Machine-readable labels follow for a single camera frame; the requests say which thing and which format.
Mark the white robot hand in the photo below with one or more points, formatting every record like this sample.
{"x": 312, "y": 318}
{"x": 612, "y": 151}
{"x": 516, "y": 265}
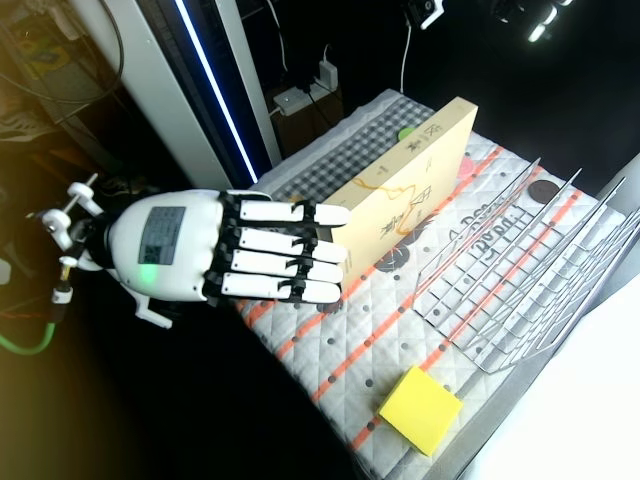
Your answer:
{"x": 537, "y": 31}
{"x": 190, "y": 250}

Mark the white column with blue light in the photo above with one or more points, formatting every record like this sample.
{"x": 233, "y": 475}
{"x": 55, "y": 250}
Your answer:
{"x": 150, "y": 75}

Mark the white power strip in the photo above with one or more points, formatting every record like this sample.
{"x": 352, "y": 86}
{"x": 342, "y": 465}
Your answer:
{"x": 295, "y": 100}

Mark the grey quilted table cloth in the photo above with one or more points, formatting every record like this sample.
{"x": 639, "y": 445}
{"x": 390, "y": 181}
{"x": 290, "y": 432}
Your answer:
{"x": 350, "y": 340}

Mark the white charger plug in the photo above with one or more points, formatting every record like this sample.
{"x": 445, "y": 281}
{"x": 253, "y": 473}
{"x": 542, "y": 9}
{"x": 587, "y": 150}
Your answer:
{"x": 328, "y": 72}

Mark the yellow sponge block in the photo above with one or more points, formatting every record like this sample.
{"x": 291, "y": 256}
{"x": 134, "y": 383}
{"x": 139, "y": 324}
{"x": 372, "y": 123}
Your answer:
{"x": 420, "y": 410}

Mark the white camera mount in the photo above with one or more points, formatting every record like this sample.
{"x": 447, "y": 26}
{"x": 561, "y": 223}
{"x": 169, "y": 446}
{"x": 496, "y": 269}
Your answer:
{"x": 427, "y": 12}

